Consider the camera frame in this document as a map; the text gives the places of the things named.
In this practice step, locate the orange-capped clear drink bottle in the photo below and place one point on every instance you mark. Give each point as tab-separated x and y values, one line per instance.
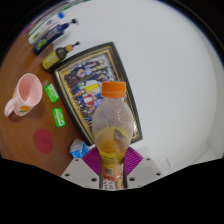
111	120

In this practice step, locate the flat round red coaster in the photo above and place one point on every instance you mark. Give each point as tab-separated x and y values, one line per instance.
43	141

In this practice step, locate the brown yellow-labelled pump bottle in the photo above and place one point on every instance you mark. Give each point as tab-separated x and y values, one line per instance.
53	58

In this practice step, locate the blue tissue pack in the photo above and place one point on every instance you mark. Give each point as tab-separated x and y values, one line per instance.
78	149

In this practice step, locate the dark blue pump bottle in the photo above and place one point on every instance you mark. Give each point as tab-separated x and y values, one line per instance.
50	38

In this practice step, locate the pink patterned mug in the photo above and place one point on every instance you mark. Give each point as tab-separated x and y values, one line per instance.
28	93

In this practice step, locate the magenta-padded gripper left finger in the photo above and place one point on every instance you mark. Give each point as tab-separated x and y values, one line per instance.
85	168

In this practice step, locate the dark framed group picture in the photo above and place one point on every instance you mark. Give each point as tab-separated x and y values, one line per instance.
86	83

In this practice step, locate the white blue-capped bottle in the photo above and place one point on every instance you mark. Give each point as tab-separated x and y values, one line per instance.
41	31

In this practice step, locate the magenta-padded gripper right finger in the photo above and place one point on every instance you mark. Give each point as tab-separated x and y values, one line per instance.
140	166

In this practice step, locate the small green packet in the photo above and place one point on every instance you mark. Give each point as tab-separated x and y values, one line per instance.
59	117
51	93

